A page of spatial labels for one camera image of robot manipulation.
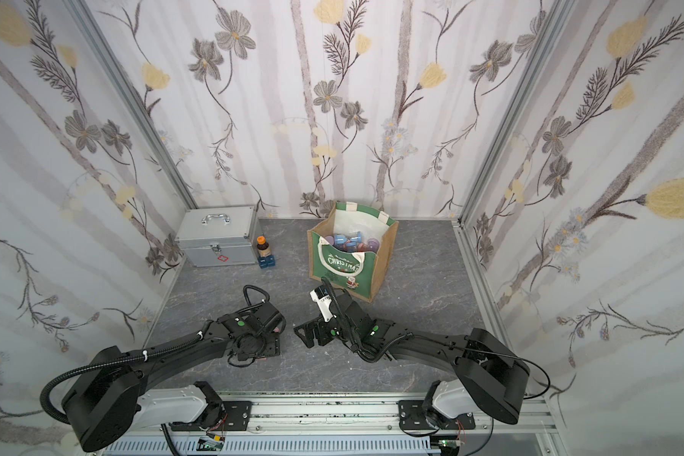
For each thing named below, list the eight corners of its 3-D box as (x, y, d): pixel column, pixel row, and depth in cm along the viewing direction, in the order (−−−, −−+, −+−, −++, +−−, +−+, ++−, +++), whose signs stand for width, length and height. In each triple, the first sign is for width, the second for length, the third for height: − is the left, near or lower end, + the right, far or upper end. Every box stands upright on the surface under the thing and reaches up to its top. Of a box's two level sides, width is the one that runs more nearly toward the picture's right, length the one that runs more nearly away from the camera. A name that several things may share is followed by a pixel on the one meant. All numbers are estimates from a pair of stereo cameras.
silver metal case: (192, 269, 107) (170, 240, 94) (214, 218, 125) (198, 188, 112) (257, 269, 107) (245, 240, 94) (270, 218, 125) (261, 188, 112)
